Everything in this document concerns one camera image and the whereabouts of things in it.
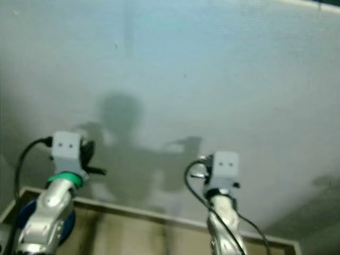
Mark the blue plastic basin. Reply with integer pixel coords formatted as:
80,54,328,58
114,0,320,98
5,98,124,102
17,198,78,246

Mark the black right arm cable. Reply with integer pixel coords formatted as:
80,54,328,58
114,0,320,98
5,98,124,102
185,159,271,255

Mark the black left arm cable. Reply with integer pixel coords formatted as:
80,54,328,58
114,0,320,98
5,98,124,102
5,137,54,255

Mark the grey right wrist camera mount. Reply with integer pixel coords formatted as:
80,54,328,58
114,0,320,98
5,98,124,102
205,151,241,193

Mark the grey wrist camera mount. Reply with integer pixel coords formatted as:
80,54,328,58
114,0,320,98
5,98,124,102
205,151,241,193
52,131,86,173

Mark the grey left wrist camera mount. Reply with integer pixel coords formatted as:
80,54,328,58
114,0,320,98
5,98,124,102
52,131,86,173

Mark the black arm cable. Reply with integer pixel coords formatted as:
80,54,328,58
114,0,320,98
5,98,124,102
5,137,54,255
185,159,271,255

